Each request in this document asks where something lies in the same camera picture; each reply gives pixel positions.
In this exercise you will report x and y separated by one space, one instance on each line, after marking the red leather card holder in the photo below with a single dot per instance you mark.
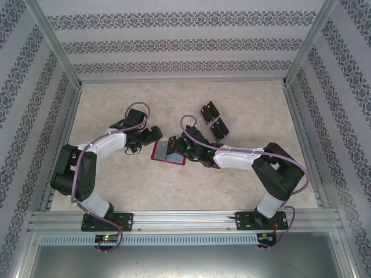
160 150

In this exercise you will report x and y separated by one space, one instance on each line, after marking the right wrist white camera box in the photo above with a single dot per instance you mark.
189 126

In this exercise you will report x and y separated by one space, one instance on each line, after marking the aluminium side rail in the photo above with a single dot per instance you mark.
297 121
66 136

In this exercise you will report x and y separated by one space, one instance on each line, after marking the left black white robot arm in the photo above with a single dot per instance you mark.
72 168

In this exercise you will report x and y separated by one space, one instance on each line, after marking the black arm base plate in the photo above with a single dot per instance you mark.
127 220
242 221

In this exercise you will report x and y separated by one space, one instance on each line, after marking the sheet metal panel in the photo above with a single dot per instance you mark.
185 260

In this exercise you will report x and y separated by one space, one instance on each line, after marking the aluminium frame post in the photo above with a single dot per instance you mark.
309 40
54 40

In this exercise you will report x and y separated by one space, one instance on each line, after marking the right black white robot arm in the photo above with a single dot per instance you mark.
275 173

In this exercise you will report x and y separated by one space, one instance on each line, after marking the aluminium mounting rail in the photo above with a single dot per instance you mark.
185 221

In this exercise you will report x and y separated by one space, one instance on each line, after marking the small circuit board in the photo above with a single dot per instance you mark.
105 238
265 238

